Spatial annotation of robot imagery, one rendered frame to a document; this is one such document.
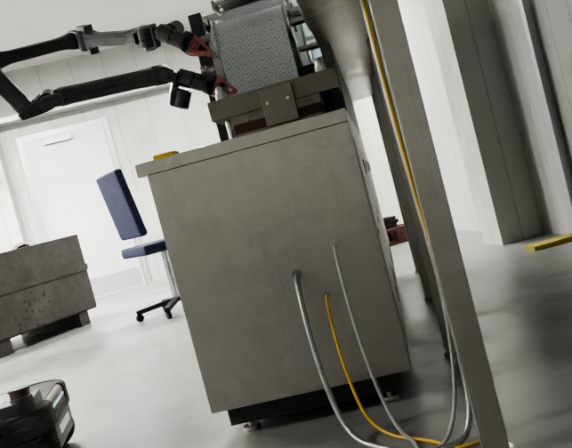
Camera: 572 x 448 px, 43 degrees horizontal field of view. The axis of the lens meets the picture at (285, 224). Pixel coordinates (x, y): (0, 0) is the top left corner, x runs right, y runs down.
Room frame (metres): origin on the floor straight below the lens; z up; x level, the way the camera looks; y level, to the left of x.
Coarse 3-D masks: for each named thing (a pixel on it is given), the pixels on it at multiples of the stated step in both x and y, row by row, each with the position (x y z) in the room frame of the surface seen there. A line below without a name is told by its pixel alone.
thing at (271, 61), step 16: (240, 48) 2.43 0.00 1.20; (256, 48) 2.42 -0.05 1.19; (272, 48) 2.41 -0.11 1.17; (288, 48) 2.41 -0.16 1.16; (224, 64) 2.44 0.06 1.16; (240, 64) 2.43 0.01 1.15; (256, 64) 2.42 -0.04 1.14; (272, 64) 2.42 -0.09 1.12; (288, 64) 2.41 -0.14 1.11; (240, 80) 2.43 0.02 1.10; (256, 80) 2.43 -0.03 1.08; (272, 80) 2.42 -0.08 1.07
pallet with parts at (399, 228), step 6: (390, 216) 6.54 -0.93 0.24; (384, 222) 6.43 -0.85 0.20; (390, 222) 6.42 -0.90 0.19; (396, 222) 6.44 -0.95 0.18; (390, 228) 6.40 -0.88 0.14; (396, 228) 6.37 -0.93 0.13; (402, 228) 6.38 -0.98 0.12; (390, 234) 6.55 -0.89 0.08; (396, 234) 6.38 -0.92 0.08; (402, 234) 6.37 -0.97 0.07; (390, 240) 6.59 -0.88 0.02; (396, 240) 6.42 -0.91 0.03; (402, 240) 6.37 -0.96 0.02
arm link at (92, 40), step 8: (88, 24) 2.81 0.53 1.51; (88, 32) 2.78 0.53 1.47; (96, 32) 2.77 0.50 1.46; (104, 32) 2.73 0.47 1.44; (112, 32) 2.68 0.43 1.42; (120, 32) 2.64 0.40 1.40; (128, 32) 2.59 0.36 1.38; (136, 32) 2.56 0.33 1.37; (144, 32) 2.54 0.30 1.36; (88, 40) 2.77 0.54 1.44; (96, 40) 2.73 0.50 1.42; (104, 40) 2.70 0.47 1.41; (112, 40) 2.67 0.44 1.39; (120, 40) 2.64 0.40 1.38; (128, 40) 2.61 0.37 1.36; (136, 40) 2.59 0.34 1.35; (144, 40) 2.55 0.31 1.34; (152, 40) 2.56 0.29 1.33; (88, 48) 2.79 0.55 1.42; (96, 48) 2.82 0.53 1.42; (136, 48) 2.59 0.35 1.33
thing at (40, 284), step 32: (0, 256) 5.86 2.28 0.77; (32, 256) 6.10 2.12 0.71; (64, 256) 6.36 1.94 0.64; (0, 288) 5.80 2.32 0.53; (32, 288) 6.03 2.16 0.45; (64, 288) 6.29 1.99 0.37; (0, 320) 5.73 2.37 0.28; (32, 320) 5.96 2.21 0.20; (64, 320) 6.48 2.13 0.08; (0, 352) 5.70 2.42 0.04
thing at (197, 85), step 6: (192, 78) 2.43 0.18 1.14; (198, 78) 2.43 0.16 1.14; (204, 78) 2.43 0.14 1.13; (210, 78) 2.40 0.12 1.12; (192, 84) 2.44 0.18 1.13; (198, 84) 2.43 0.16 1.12; (204, 84) 2.42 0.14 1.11; (210, 84) 2.44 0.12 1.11; (198, 90) 2.45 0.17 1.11; (204, 90) 2.40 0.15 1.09
